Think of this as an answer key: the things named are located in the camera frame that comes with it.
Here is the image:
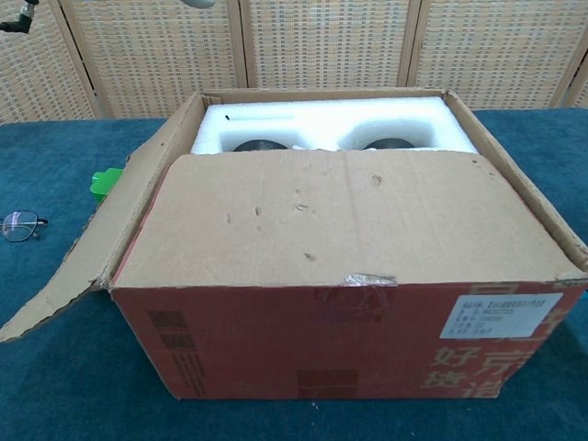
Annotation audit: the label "large red cardboard box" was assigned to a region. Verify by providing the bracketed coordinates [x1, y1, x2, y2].
[0, 86, 588, 401]

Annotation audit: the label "black round item in foam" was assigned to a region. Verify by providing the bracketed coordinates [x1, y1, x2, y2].
[362, 137, 420, 152]
[232, 140, 291, 153]

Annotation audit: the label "white foam packing insert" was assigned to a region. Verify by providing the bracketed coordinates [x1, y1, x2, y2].
[190, 95, 475, 157]

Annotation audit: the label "green and blue toy block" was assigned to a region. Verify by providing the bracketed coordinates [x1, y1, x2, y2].
[90, 167, 126, 206]

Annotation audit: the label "woven rattan folding screen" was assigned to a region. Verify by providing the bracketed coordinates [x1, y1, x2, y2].
[0, 0, 588, 124]

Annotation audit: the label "teal blue table cloth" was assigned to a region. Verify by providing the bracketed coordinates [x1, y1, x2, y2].
[0, 107, 588, 441]

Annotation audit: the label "thin metal frame eyeglasses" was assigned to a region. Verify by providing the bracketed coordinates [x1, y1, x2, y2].
[1, 209, 50, 243]

